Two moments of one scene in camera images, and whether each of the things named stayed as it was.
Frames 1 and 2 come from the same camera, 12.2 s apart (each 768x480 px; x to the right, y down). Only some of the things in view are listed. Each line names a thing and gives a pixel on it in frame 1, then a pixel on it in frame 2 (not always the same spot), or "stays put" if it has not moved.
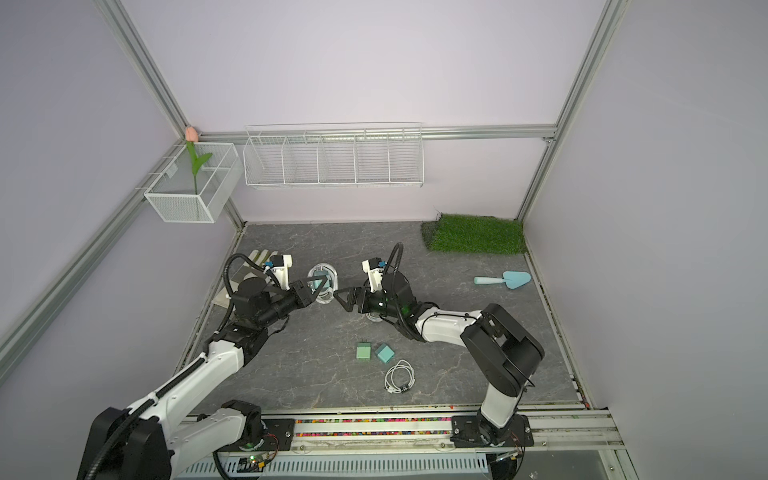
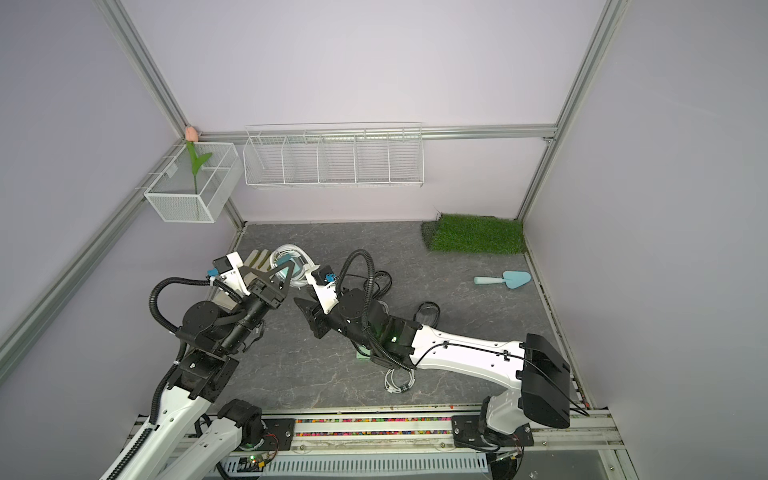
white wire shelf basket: x=334 y=155 stays put
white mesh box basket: x=173 y=193 stays put
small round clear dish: x=327 y=291 to x=290 y=253
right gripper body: x=376 y=304 to x=321 y=322
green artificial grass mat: x=475 y=234 stays put
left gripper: x=304 y=295 to x=266 y=291
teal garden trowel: x=514 y=279 stays put
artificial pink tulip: x=192 y=136 stays put
